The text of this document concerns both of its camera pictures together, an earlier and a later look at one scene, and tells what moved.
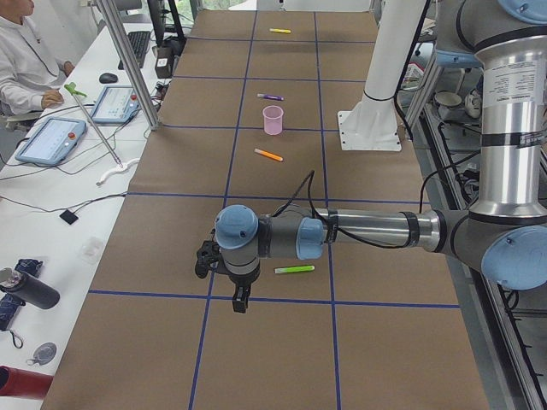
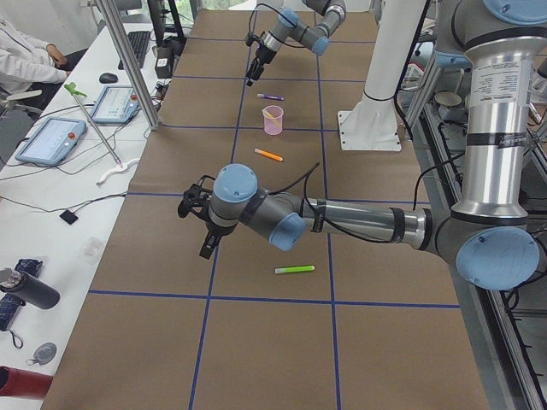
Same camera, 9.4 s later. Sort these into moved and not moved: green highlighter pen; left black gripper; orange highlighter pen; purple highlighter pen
Moved: left black gripper
Not moved: green highlighter pen; orange highlighter pen; purple highlighter pen
